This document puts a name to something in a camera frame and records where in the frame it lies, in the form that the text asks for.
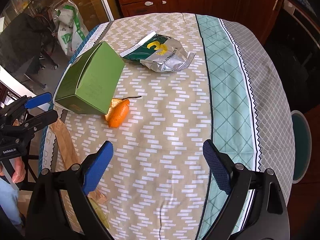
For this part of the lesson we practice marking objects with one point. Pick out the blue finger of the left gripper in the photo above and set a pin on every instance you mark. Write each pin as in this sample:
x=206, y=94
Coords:
x=41, y=121
x=37, y=101

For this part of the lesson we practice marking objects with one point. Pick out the white green plastic bag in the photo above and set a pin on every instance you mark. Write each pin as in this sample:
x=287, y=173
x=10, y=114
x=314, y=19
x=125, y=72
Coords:
x=71, y=30

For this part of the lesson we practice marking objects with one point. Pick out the orange peel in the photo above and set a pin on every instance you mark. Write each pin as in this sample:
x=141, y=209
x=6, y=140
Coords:
x=117, y=112

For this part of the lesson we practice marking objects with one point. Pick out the light blue sleeve forearm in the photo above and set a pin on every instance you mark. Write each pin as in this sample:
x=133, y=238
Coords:
x=9, y=201

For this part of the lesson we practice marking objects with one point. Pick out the glass sliding door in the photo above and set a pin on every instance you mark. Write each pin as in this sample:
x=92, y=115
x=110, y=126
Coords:
x=32, y=59

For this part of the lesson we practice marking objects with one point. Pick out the green cardboard box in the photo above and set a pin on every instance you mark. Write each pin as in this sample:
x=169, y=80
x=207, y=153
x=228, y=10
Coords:
x=88, y=85

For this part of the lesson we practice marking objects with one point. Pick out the patterned tablecloth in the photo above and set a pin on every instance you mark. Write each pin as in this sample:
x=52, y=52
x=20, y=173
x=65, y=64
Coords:
x=158, y=184

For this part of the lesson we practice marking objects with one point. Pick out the yellow fruit peel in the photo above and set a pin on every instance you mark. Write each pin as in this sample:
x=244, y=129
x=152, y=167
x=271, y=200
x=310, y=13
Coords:
x=99, y=213

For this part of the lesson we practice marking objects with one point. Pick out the green silver snack bag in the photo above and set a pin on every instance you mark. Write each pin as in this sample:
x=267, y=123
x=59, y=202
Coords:
x=159, y=53

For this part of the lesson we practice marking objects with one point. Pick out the built-in black oven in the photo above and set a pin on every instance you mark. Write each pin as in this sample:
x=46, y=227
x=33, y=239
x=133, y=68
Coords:
x=293, y=46

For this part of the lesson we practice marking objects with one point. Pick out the teal trash bin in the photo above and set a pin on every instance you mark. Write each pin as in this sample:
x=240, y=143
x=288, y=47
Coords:
x=303, y=145

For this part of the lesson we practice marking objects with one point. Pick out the person's left hand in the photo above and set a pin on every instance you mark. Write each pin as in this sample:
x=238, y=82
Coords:
x=19, y=171

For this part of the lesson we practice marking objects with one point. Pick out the brown paper strip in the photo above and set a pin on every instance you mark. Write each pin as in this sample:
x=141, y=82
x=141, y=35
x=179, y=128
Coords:
x=69, y=155

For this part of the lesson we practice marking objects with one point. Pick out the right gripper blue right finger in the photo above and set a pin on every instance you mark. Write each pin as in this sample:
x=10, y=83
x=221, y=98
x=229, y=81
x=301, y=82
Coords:
x=216, y=163

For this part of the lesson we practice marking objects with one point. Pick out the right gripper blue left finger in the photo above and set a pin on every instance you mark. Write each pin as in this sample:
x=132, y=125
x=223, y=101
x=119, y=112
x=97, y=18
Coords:
x=95, y=165

